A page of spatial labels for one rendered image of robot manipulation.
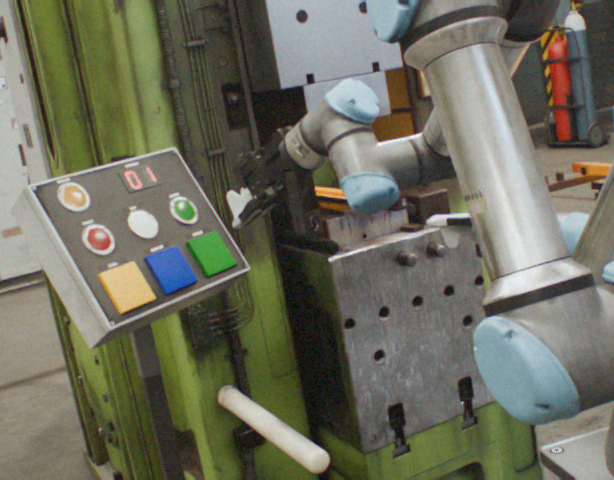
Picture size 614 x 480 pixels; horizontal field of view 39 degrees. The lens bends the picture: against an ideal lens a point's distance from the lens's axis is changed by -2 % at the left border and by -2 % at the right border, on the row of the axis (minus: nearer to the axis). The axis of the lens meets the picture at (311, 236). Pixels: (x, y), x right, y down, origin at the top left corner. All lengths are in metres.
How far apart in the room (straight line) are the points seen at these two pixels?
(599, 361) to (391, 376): 1.09
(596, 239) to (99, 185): 0.82
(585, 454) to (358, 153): 0.52
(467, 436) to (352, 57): 0.91
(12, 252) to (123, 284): 5.55
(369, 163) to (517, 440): 1.38
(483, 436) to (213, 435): 0.63
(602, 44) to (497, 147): 10.25
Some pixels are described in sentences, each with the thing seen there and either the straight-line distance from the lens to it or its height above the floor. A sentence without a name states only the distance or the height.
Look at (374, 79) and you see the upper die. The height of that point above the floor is 1.25.
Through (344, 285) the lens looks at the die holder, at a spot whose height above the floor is 0.85.
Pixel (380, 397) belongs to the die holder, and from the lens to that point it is 1.92.
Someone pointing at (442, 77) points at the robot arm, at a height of 1.28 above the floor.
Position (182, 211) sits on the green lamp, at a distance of 1.59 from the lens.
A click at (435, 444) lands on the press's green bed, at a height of 0.42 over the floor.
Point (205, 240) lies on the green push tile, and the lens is 1.58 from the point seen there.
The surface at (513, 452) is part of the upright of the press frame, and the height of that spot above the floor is 0.19.
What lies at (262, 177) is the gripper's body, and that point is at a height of 1.15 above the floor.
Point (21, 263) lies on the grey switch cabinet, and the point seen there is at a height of 0.19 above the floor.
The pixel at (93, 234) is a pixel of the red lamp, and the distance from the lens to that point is 1.47.
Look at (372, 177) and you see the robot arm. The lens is 1.24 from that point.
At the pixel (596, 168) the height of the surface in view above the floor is 0.96.
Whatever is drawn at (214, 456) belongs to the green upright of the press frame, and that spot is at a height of 0.49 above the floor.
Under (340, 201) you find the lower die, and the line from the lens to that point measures 1.98.
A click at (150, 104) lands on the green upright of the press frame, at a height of 1.28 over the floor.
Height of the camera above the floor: 1.32
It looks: 11 degrees down
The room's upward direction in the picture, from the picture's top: 10 degrees counter-clockwise
